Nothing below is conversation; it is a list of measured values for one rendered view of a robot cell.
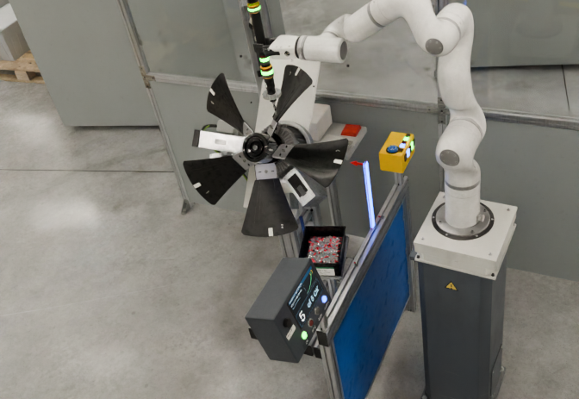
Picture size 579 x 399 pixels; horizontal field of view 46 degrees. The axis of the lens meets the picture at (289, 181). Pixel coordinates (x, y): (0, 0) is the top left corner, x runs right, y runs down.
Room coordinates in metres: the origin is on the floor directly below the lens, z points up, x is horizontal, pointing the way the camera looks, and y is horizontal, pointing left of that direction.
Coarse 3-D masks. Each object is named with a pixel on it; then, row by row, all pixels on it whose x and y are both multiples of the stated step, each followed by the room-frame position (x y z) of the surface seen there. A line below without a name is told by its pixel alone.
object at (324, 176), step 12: (312, 144) 2.19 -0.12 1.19; (324, 144) 2.16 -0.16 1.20; (336, 144) 2.14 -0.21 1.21; (288, 156) 2.14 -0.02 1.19; (300, 156) 2.13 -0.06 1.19; (312, 156) 2.11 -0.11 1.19; (324, 156) 2.09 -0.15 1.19; (336, 156) 2.08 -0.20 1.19; (300, 168) 2.07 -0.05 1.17; (312, 168) 2.06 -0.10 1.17; (324, 168) 2.04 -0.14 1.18; (336, 168) 2.02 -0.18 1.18; (324, 180) 1.99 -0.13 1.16
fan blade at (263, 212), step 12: (264, 180) 2.15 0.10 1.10; (276, 180) 2.16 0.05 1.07; (252, 192) 2.11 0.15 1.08; (264, 192) 2.11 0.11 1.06; (276, 192) 2.12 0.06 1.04; (252, 204) 2.08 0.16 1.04; (264, 204) 2.08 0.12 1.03; (276, 204) 2.09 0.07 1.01; (288, 204) 2.09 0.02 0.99; (252, 216) 2.05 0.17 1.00; (264, 216) 2.05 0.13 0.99; (276, 216) 2.05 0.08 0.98; (288, 216) 2.05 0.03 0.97; (252, 228) 2.02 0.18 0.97; (264, 228) 2.02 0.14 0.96; (276, 228) 2.02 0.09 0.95; (288, 228) 2.02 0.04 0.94
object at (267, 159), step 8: (248, 136) 2.24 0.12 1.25; (256, 136) 2.23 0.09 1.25; (264, 136) 2.21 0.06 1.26; (272, 136) 2.29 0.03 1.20; (280, 136) 2.29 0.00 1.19; (248, 144) 2.22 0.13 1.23; (256, 144) 2.22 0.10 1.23; (264, 144) 2.20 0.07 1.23; (272, 144) 2.21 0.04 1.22; (280, 144) 2.26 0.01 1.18; (248, 152) 2.21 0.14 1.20; (256, 152) 2.20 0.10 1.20; (264, 152) 2.18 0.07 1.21; (272, 152) 2.19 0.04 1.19; (256, 160) 2.17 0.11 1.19; (264, 160) 2.17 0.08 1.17; (272, 160) 2.23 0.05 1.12; (280, 160) 2.22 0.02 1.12
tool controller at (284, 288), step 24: (288, 264) 1.51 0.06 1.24; (312, 264) 1.49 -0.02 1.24; (264, 288) 1.44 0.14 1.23; (288, 288) 1.40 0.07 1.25; (312, 288) 1.44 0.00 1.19; (264, 312) 1.33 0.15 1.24; (288, 312) 1.33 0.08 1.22; (312, 312) 1.39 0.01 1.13; (264, 336) 1.31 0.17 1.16; (288, 336) 1.29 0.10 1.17; (312, 336) 1.34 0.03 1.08; (288, 360) 1.28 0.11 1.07
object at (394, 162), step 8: (392, 136) 2.30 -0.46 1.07; (400, 136) 2.29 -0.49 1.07; (384, 144) 2.25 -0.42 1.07; (392, 144) 2.24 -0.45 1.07; (400, 144) 2.23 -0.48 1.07; (408, 144) 2.23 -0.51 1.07; (384, 152) 2.20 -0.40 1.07; (400, 152) 2.18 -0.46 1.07; (384, 160) 2.19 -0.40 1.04; (392, 160) 2.17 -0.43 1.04; (400, 160) 2.15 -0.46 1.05; (408, 160) 2.21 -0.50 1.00; (384, 168) 2.19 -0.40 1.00; (392, 168) 2.17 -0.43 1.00; (400, 168) 2.16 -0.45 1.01
